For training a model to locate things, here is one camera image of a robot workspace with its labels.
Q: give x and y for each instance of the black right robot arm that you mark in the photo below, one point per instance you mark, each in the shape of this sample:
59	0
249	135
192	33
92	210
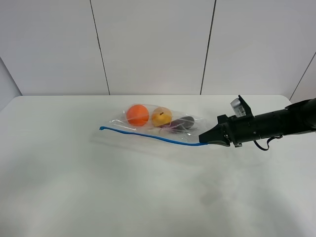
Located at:
297	118

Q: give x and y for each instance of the yellow pear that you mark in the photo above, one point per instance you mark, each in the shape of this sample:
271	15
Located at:
161	116

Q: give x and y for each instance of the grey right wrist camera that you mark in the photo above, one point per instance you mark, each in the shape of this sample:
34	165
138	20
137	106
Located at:
241	108

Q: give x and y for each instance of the clear zip bag blue seal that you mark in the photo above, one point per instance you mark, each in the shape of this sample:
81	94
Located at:
115	129

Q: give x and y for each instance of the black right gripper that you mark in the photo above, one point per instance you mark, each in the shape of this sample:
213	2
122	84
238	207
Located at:
237	129

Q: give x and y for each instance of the purple eggplant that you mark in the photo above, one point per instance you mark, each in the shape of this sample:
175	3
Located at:
179	125

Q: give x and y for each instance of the orange fruit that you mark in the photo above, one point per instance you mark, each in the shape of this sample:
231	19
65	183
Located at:
137	115

